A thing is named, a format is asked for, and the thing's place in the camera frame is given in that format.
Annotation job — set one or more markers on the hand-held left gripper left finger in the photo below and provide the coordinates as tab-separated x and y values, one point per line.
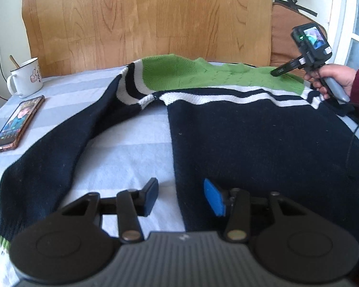
151	195

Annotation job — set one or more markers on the person's right hand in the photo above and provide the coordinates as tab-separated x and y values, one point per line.
336	76

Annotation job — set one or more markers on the blue white striped bedsheet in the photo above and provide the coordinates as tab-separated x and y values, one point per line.
128	152

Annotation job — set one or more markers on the brown cushion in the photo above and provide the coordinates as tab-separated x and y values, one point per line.
282	36

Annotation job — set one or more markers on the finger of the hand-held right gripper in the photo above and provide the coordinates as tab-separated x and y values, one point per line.
282	70

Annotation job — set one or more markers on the black tape strips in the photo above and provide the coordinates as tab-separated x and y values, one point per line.
299	6

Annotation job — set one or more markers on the navy green white striped sweater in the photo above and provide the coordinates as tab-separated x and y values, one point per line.
242	143

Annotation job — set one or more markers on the wooden spoon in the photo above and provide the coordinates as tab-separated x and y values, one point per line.
14	61

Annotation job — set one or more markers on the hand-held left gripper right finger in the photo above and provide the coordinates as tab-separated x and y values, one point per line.
214	198

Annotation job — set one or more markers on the smartphone in brown case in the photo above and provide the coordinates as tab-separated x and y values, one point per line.
16	124

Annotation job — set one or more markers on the white enamel mug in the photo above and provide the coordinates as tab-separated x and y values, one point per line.
27	79

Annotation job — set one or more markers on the wood pattern board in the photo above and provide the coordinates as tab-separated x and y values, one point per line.
152	18

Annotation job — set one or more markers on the white framed window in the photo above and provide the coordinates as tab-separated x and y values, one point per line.
357	12

